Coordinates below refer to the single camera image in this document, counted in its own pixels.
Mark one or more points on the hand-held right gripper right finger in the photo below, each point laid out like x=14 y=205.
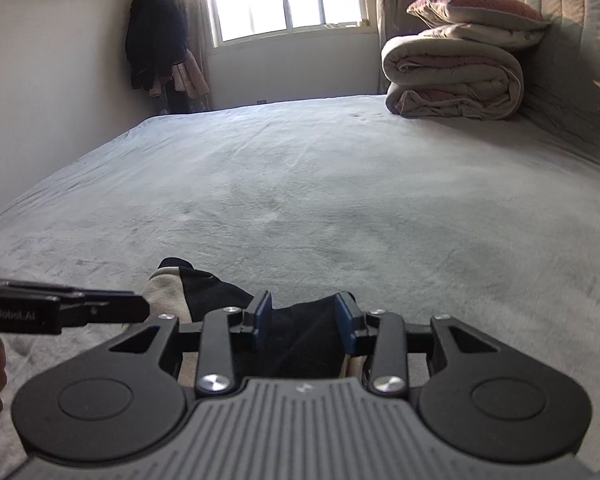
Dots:
x=345 y=322

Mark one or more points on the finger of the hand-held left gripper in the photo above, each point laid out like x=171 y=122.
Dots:
x=110 y=309
x=55 y=290

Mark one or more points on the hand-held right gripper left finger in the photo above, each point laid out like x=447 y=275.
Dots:
x=265 y=317

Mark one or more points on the beige and black bear shirt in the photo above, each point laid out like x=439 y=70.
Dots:
x=305 y=330

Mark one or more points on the dark clothes hanging on rack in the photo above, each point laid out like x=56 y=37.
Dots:
x=192 y=80

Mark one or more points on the bed with grey sheet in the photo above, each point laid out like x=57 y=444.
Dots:
x=330 y=185

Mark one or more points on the folded beige pink quilt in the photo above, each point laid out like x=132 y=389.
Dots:
x=450 y=80

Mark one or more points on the beige pink pillow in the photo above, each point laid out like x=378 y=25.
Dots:
x=475 y=7

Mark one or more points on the quilted grey headboard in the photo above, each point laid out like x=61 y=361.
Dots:
x=575 y=60

